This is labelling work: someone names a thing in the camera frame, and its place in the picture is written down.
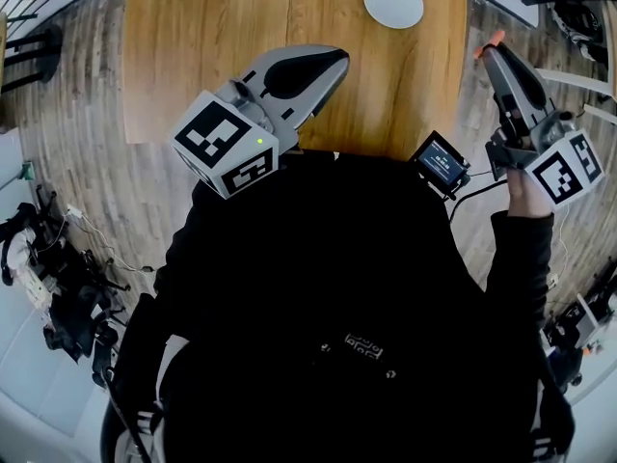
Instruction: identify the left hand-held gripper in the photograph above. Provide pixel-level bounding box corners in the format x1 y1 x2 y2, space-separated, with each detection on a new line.
168 44 351 201

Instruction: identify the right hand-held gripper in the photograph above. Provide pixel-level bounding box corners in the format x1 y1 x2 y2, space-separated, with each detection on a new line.
481 41 606 211

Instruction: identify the white round plate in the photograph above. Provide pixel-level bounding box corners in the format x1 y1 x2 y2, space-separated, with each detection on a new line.
362 0 425 31

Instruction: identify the person's left forearm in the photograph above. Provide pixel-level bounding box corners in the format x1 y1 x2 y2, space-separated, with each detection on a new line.
113 180 271 404

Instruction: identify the person's right forearm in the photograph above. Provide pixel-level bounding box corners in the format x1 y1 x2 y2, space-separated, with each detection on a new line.
484 169 556 346

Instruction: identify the white table leg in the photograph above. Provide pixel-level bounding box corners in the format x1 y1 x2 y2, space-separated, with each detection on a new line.
582 103 617 125
533 68 617 100

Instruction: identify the small black monitor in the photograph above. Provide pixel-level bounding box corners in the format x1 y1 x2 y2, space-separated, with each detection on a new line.
409 130 472 201

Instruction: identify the person's black-clothed body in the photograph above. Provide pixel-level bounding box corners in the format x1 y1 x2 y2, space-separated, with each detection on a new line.
113 150 577 463

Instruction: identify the black table base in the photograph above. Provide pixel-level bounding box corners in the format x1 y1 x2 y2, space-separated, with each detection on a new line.
0 22 64 95

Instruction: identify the black office chair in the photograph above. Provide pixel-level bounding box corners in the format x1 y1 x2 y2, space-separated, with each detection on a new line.
0 185 68 288
42 253 132 366

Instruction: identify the black monitor cable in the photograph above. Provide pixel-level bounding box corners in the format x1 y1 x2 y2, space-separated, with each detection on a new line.
447 183 507 221

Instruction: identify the grey harness strap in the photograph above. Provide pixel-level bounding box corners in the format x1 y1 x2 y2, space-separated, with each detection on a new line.
137 333 189 463
528 426 556 463

